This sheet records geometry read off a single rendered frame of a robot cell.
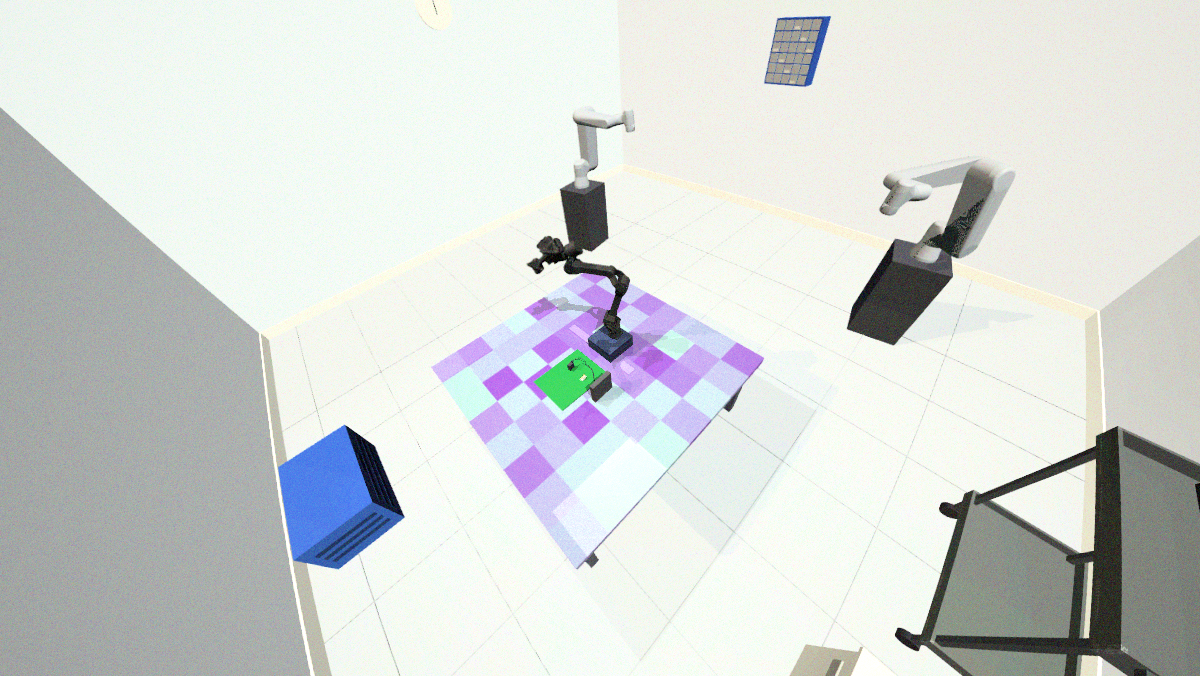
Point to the green circuit board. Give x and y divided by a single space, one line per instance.
563 386

